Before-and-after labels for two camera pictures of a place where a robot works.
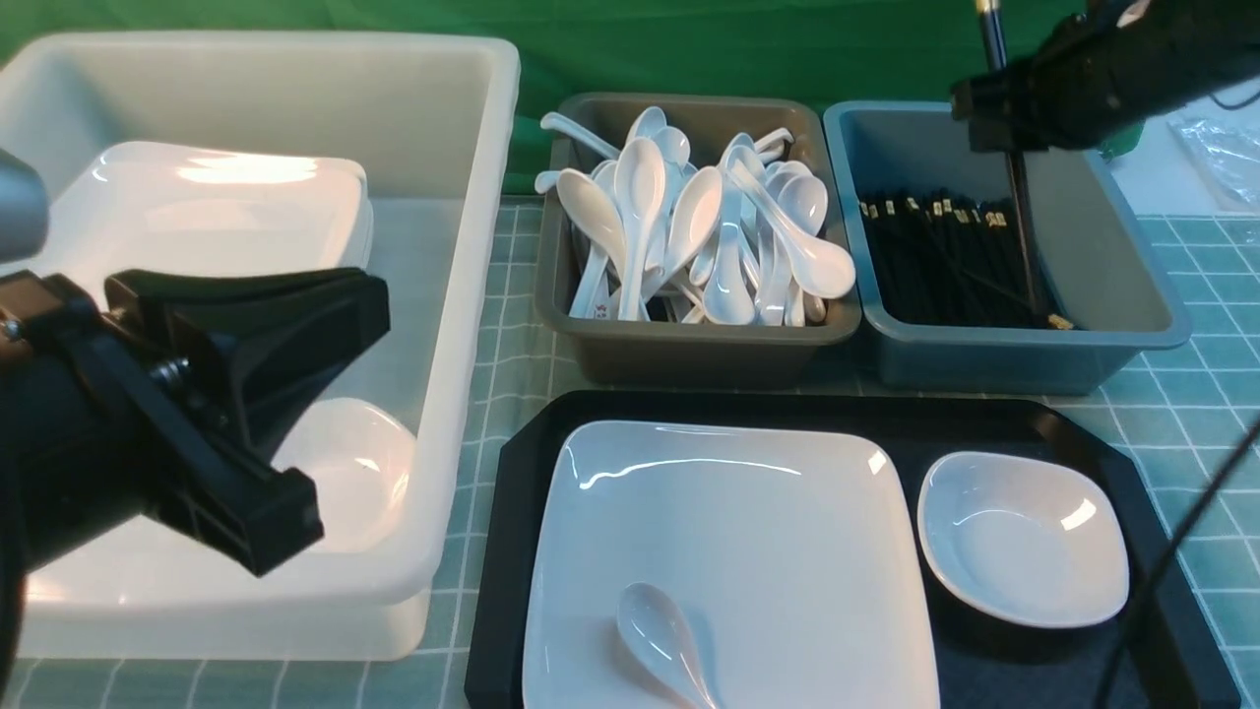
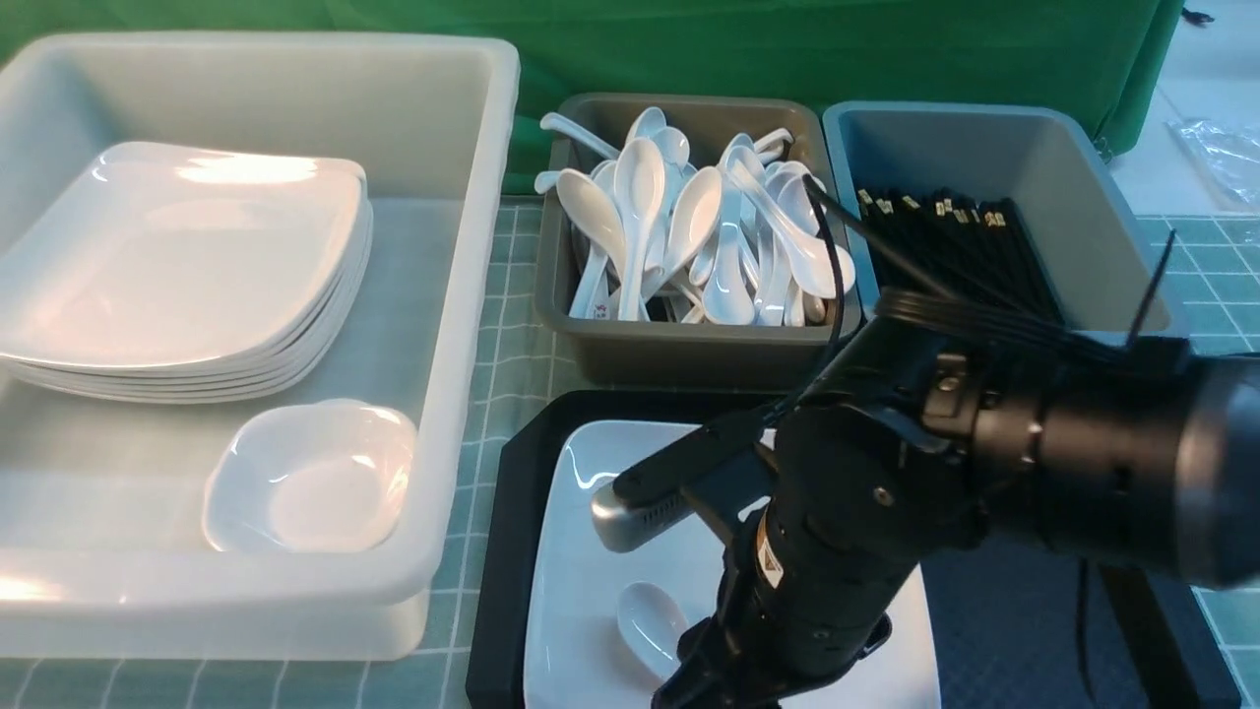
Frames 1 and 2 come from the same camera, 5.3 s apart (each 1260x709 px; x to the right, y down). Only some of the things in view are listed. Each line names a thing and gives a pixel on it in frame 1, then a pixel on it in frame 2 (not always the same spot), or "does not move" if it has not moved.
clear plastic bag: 1226,155 does not move
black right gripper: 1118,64 → 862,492
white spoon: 654,629 does not move
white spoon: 571,127 does not move
